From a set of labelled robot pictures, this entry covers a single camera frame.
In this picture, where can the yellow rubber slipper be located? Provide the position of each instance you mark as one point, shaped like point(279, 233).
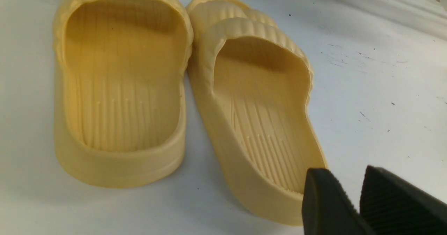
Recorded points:
point(252, 86)
point(119, 105)

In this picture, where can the left yellow rubber slipper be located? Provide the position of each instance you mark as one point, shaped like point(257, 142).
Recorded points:
point(119, 105)

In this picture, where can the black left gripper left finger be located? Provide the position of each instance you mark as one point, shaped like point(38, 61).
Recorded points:
point(327, 210)

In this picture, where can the right yellow rubber slipper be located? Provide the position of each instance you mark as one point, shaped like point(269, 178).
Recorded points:
point(252, 86)

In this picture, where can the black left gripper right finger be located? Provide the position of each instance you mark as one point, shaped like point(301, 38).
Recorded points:
point(393, 206)

